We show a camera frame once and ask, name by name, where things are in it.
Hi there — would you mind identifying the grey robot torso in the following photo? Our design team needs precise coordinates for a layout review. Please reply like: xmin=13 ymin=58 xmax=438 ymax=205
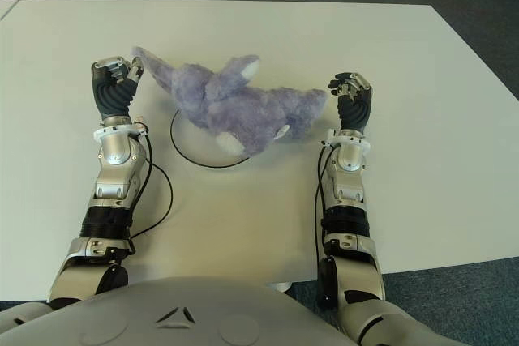
xmin=0 ymin=276 xmax=354 ymax=346

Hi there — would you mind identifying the purple plush rabbit doll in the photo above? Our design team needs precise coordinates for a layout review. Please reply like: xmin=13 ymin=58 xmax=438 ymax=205
xmin=130 ymin=45 xmax=328 ymax=158

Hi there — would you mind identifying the white plate with black rim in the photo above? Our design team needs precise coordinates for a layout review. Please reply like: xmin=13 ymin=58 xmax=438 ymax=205
xmin=169 ymin=109 xmax=251 ymax=169

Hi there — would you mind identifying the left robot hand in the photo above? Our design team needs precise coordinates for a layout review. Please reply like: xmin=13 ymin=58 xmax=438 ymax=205
xmin=91 ymin=55 xmax=145 ymax=126

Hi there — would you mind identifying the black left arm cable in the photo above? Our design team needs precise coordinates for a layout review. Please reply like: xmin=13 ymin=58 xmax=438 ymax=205
xmin=127 ymin=135 xmax=174 ymax=242

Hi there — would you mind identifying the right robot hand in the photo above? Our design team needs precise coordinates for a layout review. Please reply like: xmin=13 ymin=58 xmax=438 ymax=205
xmin=326 ymin=71 xmax=374 ymax=134

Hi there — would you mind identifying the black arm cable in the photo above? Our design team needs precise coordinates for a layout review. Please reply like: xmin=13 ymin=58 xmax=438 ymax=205
xmin=311 ymin=143 xmax=338 ymax=267
xmin=127 ymin=135 xmax=174 ymax=242

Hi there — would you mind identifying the white table foot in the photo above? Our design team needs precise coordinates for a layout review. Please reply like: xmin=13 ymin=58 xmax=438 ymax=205
xmin=265 ymin=280 xmax=294 ymax=293

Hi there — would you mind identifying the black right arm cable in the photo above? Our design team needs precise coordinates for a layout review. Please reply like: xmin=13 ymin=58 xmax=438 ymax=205
xmin=311 ymin=143 xmax=338 ymax=267

